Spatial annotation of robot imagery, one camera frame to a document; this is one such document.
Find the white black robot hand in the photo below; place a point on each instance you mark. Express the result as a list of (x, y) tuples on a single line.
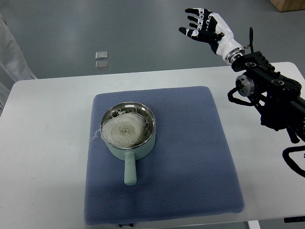
[(209, 27)]

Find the white vermicelli nest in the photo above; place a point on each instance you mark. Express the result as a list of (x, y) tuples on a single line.
[(124, 129)]

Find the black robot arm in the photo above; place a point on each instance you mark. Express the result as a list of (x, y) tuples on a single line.
[(276, 97)]

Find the mint green pot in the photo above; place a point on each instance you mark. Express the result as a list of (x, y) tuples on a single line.
[(131, 155)]

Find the cardboard box corner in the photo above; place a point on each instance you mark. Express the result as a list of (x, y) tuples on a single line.
[(288, 5)]

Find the upper metal floor plate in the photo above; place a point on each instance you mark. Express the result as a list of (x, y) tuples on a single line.
[(101, 55)]

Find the blue textured mat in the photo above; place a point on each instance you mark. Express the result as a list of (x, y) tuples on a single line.
[(189, 172)]

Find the white coat person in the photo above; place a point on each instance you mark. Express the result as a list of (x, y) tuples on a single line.
[(12, 60)]

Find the white table leg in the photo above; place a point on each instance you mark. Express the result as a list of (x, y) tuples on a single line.
[(253, 224)]

